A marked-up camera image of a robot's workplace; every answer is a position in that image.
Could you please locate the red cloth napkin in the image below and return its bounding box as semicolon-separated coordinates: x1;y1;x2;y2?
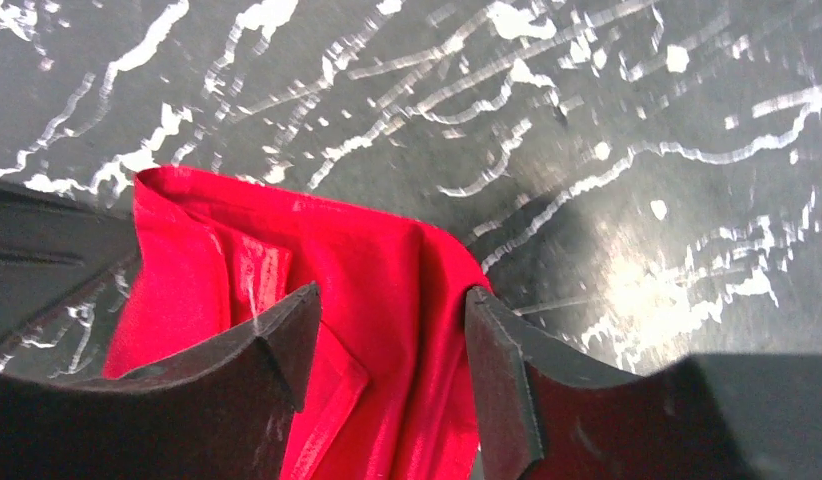
103;167;488;479

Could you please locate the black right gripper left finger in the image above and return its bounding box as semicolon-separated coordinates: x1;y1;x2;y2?
0;283;321;479

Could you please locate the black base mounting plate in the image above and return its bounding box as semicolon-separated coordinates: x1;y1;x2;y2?
0;181;138;344

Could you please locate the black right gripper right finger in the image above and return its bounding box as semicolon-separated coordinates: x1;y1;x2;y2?
464;287;822;479

